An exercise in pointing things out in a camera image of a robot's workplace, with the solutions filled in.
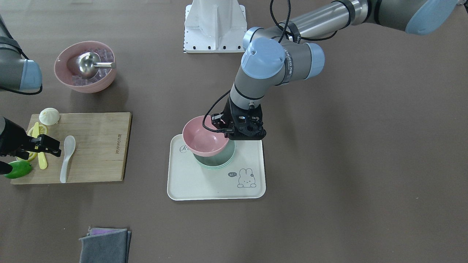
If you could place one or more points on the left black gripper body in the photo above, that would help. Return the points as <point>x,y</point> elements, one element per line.
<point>229,111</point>

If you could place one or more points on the white ceramic spoon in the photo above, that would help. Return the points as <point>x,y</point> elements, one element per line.
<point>69,150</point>

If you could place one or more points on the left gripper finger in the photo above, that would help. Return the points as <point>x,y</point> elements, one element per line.
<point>223,124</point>

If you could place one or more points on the small pink bowl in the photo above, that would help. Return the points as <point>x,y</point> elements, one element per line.
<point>203,142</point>

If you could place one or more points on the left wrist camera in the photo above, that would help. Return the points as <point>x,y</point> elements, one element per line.
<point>252,125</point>

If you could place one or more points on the white steamed bun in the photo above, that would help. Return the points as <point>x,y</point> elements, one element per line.
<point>49,116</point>

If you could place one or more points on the bamboo cutting board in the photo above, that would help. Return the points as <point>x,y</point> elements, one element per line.
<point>101,145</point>

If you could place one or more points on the lower lemon slice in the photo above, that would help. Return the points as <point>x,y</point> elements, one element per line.
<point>43,129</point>

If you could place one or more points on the clear ice cubes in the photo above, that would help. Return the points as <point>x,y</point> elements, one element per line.
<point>104,56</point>

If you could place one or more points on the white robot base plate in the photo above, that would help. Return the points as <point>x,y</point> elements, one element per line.
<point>214,26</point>

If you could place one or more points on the large pink bowl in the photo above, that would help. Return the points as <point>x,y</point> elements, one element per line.
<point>64,76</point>

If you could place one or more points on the green lime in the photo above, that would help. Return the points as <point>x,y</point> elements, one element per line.
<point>19,168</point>

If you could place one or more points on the lower green bowls stack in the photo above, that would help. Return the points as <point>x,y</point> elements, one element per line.
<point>220,160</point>

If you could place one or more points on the yellow plastic knife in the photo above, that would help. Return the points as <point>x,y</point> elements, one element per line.
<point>41,156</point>

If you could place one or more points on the metal ice scoop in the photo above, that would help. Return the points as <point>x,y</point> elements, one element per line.
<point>87,65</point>

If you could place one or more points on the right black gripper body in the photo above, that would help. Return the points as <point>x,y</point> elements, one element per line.
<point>11,138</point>

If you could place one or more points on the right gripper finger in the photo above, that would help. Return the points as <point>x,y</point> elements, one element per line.
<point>43,143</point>
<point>5,168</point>

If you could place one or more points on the cream rabbit tray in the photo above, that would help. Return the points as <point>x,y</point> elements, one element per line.
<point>242,177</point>

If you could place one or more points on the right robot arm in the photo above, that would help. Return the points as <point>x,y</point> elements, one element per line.
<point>20,75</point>

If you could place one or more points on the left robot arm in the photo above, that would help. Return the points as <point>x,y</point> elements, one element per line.
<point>289,52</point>

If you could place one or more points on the gray folded cloth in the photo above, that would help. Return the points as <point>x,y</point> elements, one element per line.
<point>105,245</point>

